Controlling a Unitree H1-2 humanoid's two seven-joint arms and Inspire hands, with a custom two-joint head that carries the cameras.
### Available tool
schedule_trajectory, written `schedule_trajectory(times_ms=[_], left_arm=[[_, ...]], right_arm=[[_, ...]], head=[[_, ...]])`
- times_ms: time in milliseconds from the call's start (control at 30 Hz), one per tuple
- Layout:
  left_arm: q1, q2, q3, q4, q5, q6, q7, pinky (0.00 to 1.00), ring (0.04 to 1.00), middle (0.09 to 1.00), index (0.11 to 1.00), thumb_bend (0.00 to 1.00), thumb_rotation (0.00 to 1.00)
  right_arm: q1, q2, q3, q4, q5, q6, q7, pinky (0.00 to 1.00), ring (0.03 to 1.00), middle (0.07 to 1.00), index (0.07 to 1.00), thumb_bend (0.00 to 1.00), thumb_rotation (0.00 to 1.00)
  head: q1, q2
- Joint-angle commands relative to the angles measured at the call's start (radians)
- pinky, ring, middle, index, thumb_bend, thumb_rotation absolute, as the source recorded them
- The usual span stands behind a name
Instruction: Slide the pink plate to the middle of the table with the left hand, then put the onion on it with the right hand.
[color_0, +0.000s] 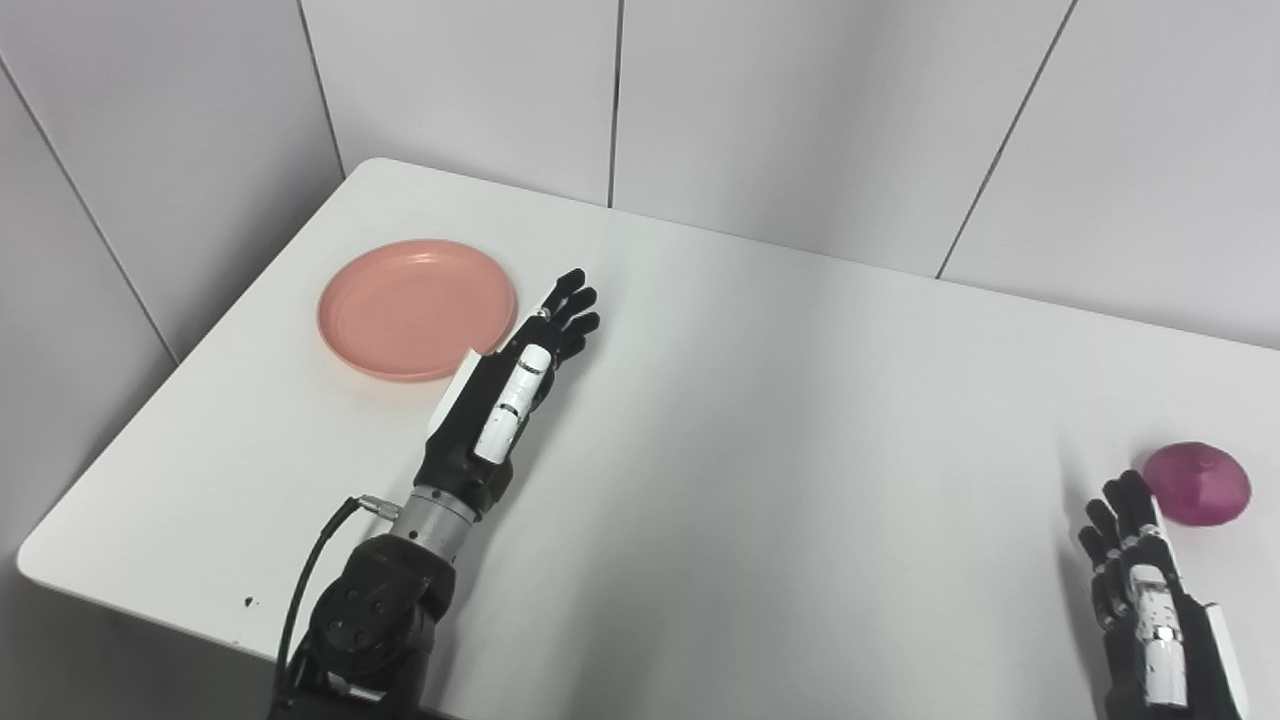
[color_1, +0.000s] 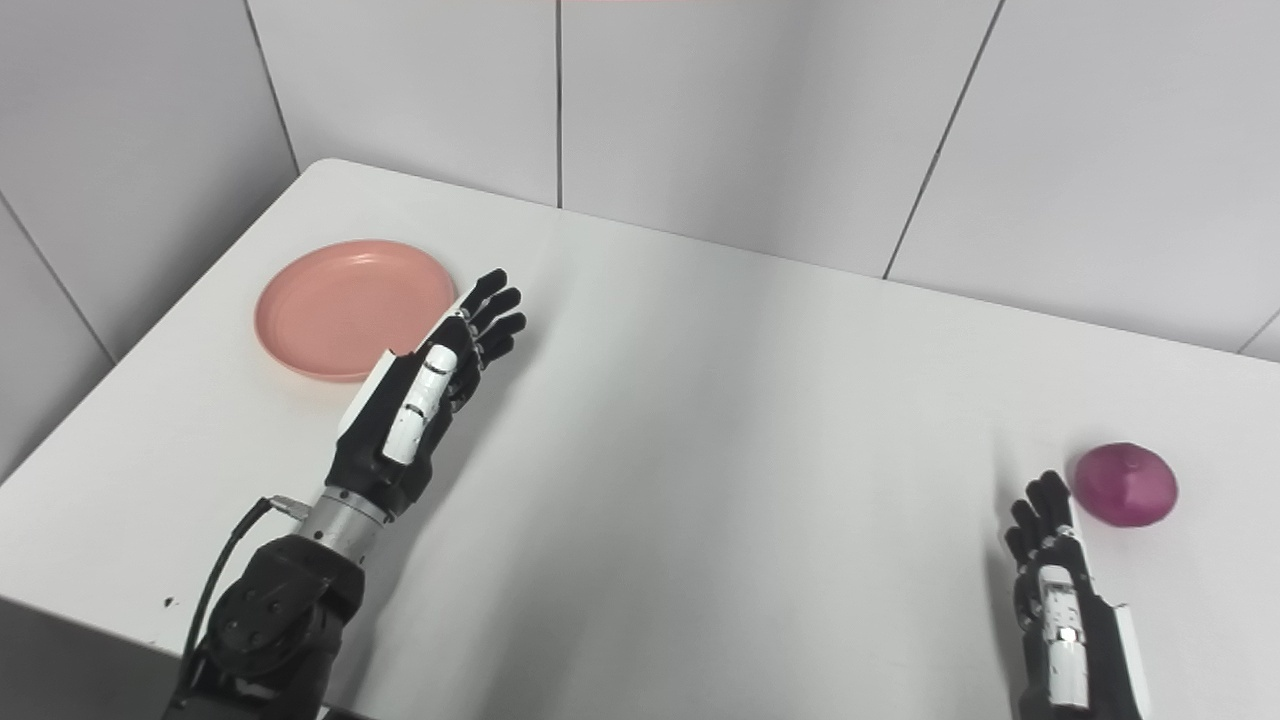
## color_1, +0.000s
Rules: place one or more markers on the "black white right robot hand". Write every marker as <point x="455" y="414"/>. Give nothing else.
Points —
<point x="1075" y="650"/>

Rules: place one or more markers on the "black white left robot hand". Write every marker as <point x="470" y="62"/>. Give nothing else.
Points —
<point x="400" y="430"/>

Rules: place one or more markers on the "pink round plate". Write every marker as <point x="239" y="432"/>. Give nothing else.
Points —
<point x="345" y="305"/>

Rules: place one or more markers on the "purple red onion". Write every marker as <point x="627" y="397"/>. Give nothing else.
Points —
<point x="1125" y="485"/>

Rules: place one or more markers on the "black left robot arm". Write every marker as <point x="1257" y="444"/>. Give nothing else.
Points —
<point x="270" y="610"/>

